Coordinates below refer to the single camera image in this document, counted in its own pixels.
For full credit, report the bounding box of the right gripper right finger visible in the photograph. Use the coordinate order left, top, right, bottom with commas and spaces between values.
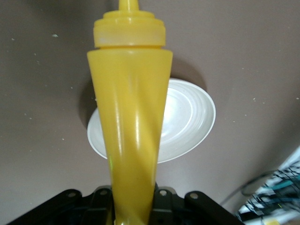
153, 186, 242, 225

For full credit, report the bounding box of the black floor cable bundle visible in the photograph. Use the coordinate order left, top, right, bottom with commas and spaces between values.
221, 161, 300, 225

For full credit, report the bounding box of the beige round plate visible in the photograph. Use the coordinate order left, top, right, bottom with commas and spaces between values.
87, 78, 217, 165

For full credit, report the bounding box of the yellow mustard squeeze bottle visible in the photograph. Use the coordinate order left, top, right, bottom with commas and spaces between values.
86, 0, 174, 225

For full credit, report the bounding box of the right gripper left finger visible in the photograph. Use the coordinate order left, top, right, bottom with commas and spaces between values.
7, 185, 115, 225

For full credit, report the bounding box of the teal cable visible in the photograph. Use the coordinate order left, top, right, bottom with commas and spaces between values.
264, 180, 296, 195

